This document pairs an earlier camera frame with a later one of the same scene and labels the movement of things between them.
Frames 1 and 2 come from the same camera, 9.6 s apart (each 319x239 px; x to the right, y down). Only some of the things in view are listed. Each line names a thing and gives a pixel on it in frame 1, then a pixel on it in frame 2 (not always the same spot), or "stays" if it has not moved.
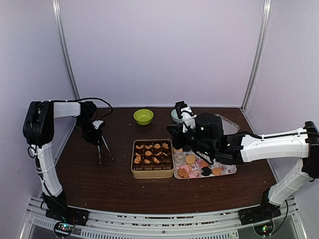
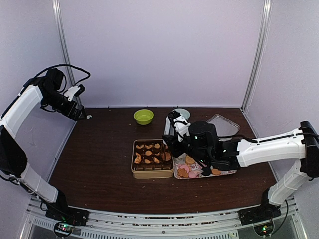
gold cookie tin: (152, 159) stays
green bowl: (143, 116) stays
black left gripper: (93, 139) -> (74, 116)
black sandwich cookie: (207, 171) stays
